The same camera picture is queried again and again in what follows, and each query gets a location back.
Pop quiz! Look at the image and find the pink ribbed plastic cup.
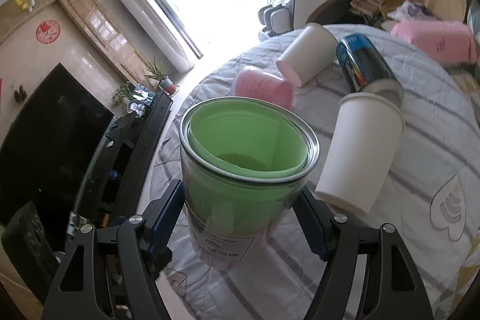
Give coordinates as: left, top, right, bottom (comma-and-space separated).
230, 67, 294, 110

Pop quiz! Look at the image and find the white paper cup near jar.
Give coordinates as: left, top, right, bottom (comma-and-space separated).
315, 93, 404, 214

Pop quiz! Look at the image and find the white standing air conditioner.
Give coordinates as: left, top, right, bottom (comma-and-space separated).
120, 0, 198, 73

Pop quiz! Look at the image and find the white paper cup far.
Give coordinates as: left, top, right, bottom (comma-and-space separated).
276, 23, 338, 88

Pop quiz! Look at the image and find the black tv stand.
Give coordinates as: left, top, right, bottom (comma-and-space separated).
66, 93, 173, 252

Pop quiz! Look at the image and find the red paper wall decoration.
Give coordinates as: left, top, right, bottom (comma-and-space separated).
36, 19, 61, 45

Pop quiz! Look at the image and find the grey striped quilt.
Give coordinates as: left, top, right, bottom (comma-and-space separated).
137, 24, 479, 319

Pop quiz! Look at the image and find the potted green plant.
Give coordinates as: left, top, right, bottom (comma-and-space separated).
144, 60, 178, 97

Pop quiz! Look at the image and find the clear jar with green-pink liner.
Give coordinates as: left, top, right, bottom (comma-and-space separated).
179, 97, 320, 271

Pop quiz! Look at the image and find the pink folded towel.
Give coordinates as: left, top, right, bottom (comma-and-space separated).
391, 20, 478, 67

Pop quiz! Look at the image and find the black television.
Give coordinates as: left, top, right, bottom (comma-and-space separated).
1, 64, 114, 224

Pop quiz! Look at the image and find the blue metal can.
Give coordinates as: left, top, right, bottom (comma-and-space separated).
336, 33, 404, 107

